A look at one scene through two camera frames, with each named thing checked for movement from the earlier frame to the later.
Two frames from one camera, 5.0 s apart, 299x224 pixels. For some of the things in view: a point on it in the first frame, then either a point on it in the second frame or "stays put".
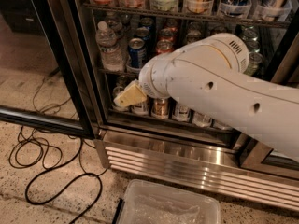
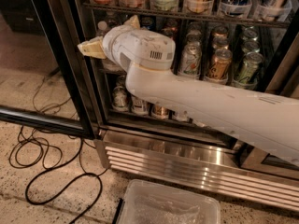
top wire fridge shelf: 187,13 stays put
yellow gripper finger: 131,95 to 93,48
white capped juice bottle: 141,108 stays put
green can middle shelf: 255,58 stays put
